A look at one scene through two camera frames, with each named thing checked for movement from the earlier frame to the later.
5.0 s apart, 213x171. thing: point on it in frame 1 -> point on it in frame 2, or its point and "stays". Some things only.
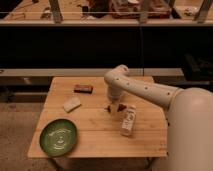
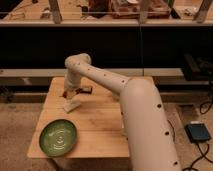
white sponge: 71,103 stays
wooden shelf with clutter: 106,12 stays
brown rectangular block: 83,88 stays
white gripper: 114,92 -> 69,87
